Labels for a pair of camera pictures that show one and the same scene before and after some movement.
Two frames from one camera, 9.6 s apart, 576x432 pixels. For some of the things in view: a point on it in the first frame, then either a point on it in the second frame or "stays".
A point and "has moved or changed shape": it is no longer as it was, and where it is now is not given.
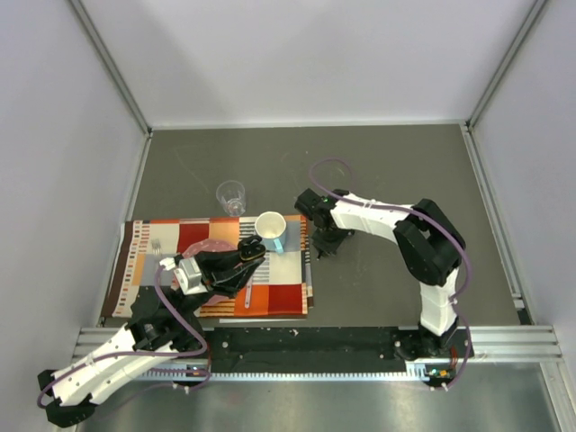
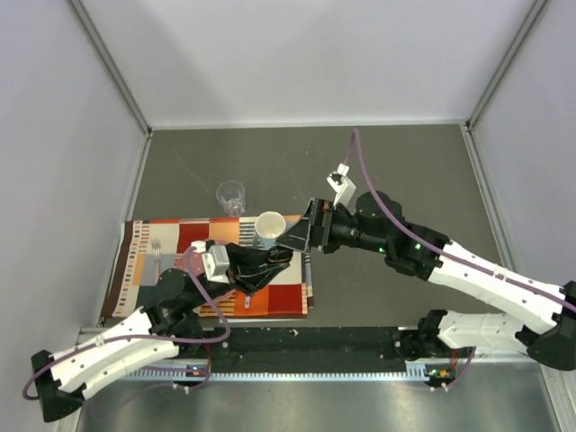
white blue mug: [271, 227] stays
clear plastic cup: [232, 197] stays
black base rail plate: [308, 349] stays
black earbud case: [250, 247] has moved or changed shape
